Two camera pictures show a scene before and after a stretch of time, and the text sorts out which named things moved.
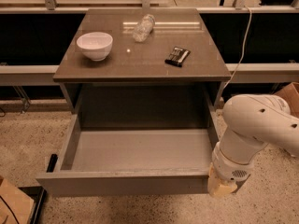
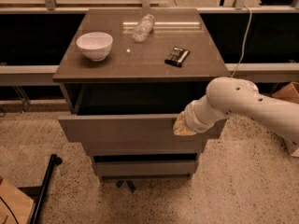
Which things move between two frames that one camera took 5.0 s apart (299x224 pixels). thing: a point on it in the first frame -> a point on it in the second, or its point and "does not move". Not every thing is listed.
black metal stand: x=38 y=193 does not move
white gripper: x=230 y=168 -> x=190 y=119
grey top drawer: x=134 y=161 -> x=130 y=128
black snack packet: x=177 y=56 does not move
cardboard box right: x=291 y=93 does not move
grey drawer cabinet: x=141 y=68 does not move
